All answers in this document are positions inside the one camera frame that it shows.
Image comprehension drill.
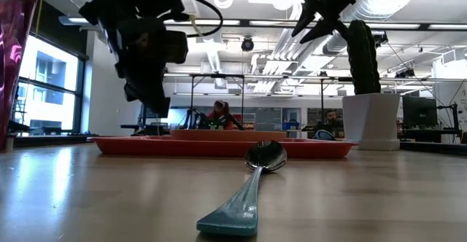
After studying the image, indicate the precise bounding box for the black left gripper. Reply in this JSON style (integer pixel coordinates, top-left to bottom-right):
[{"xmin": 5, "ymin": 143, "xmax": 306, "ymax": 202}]
[{"xmin": 107, "ymin": 15, "xmax": 167, "ymax": 114}]

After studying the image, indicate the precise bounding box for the red plastic tray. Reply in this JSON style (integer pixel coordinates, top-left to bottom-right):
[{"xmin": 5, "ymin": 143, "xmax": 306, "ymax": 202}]
[{"xmin": 87, "ymin": 135, "xmax": 359, "ymax": 160}]

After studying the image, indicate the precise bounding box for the pink faceted plastic cup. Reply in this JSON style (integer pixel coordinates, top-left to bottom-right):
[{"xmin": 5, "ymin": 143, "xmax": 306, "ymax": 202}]
[{"xmin": 0, "ymin": 0, "xmax": 40, "ymax": 151}]

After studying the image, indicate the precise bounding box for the spoon with teal handle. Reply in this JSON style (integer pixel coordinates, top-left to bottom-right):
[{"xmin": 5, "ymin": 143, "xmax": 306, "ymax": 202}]
[{"xmin": 196, "ymin": 139, "xmax": 288, "ymax": 238}]

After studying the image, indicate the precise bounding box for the black computer monitor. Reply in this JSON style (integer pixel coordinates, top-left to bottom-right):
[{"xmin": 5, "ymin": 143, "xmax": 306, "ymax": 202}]
[
  {"xmin": 140, "ymin": 96, "xmax": 171, "ymax": 120},
  {"xmin": 402, "ymin": 95, "xmax": 439, "ymax": 128}
]

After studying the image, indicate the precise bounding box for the person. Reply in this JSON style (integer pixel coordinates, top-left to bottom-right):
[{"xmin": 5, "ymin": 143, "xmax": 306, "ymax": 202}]
[
  {"xmin": 207, "ymin": 99, "xmax": 234, "ymax": 130},
  {"xmin": 323, "ymin": 109, "xmax": 344, "ymax": 139}
]

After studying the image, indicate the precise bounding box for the large window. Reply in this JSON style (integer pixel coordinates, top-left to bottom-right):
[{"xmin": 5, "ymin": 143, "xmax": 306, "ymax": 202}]
[{"xmin": 13, "ymin": 34, "xmax": 88, "ymax": 134}]

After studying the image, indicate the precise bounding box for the black hanging device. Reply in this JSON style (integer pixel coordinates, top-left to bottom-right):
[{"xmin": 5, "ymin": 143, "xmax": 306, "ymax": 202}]
[{"xmin": 395, "ymin": 68, "xmax": 416, "ymax": 79}]

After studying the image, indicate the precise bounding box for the white plant pot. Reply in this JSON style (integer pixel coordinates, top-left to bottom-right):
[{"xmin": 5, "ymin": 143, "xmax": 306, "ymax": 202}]
[{"xmin": 341, "ymin": 93, "xmax": 401, "ymax": 152}]

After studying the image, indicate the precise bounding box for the dark blue rounded object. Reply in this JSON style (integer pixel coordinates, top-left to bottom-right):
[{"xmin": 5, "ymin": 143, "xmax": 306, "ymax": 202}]
[{"xmin": 313, "ymin": 128, "xmax": 337, "ymax": 141}]

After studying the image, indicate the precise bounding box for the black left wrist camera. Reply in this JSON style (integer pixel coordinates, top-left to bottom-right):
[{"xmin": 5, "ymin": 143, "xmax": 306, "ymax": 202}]
[{"xmin": 160, "ymin": 29, "xmax": 190, "ymax": 65}]

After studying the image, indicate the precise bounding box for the black round ceiling camera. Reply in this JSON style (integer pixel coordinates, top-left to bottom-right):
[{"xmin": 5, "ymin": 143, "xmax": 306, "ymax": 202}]
[{"xmin": 240, "ymin": 36, "xmax": 255, "ymax": 52}]

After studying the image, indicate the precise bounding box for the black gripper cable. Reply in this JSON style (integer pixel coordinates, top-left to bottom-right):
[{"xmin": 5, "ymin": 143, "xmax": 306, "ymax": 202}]
[{"xmin": 174, "ymin": 0, "xmax": 224, "ymax": 39}]

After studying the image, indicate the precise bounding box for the yellow hanging cable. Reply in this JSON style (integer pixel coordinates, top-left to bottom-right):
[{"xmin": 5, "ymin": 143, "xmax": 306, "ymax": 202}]
[{"xmin": 35, "ymin": 0, "xmax": 44, "ymax": 37}]

